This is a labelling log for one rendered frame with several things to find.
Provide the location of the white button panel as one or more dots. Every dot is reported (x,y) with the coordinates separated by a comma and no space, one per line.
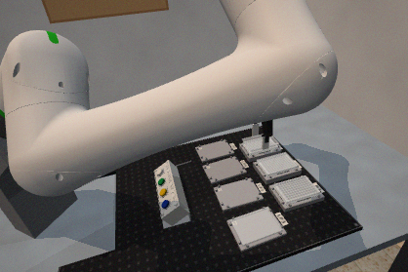
(172,202)

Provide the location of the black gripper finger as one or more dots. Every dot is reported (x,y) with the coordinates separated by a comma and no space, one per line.
(255,129)
(267,132)

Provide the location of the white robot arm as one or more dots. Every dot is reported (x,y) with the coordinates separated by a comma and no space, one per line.
(283,66)

